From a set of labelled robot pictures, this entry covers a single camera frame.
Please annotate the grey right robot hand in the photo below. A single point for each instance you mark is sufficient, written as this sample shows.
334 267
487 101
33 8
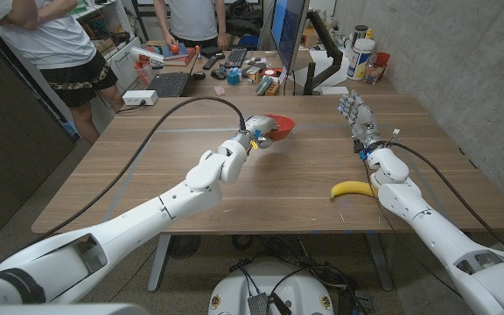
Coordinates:
363 120

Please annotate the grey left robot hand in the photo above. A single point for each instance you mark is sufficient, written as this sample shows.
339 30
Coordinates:
261 129

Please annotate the red bowl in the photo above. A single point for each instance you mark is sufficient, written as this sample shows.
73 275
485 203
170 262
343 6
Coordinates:
285 129

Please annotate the small red ball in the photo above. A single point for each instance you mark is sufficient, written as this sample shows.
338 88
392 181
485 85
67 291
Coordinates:
175 48

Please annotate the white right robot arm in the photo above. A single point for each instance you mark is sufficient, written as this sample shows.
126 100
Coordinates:
440 236

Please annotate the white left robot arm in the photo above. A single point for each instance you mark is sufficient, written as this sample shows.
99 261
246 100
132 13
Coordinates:
147 219

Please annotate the yellow toy banana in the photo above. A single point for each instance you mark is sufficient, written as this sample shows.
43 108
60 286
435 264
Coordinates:
348 188

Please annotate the orange wooden block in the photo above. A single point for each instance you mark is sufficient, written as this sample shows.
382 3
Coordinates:
272 89

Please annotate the clear glass jar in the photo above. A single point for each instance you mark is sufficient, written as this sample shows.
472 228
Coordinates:
373 73

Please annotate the multicolour puzzle cube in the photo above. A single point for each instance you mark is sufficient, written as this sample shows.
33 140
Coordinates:
253 75

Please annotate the small pink eraser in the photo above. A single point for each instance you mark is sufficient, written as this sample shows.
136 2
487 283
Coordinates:
219 90

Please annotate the blue cube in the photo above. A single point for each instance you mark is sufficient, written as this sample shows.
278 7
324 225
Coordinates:
234 78

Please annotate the red tape dispenser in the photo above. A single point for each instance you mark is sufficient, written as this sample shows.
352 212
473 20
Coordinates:
271 72

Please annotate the pink sticky note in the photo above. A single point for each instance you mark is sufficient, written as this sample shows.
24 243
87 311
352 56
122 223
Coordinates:
283 75

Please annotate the white canister blue label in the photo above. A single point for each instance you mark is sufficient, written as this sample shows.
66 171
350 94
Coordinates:
359 59

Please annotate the red plastic cup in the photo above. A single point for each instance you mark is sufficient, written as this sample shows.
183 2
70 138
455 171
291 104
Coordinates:
383 58

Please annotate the black computer mouse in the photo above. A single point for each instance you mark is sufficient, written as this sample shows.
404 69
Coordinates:
199 75
218 74

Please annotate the white paper box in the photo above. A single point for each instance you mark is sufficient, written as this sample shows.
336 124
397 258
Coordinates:
324 61

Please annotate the black keyboard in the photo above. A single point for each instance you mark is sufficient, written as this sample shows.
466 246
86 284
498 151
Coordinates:
235 58

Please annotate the black remote control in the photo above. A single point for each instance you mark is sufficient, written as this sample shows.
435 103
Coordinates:
210 63

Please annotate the yellow bottle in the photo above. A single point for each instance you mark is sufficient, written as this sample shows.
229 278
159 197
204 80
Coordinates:
369 34

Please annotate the black laptop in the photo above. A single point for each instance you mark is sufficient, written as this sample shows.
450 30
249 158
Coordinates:
169 84

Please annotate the black computer monitor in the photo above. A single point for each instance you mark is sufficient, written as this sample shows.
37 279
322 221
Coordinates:
289 30

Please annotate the stack of books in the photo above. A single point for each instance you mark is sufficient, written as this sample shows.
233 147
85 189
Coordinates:
183 58

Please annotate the black backpack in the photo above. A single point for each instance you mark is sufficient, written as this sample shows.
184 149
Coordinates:
241 19

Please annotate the white power strip box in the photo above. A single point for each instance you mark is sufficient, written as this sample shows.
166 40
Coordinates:
140 97

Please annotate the person in grey t-shirt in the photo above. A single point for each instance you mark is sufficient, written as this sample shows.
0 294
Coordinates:
193 17

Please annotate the white silver roll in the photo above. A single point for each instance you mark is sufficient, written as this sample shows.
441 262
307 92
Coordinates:
146 56

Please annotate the black round floor fan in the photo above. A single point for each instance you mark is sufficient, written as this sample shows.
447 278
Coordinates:
184 246

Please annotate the grey table leg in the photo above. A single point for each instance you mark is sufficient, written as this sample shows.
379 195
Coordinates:
158 262
379 262

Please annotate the white shelf unit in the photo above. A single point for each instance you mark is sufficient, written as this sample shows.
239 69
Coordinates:
123 61

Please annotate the white robot torso base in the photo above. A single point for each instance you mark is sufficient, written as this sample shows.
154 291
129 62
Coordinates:
239 289

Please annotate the person in black shorts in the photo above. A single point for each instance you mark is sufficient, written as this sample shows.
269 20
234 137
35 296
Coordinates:
51 39

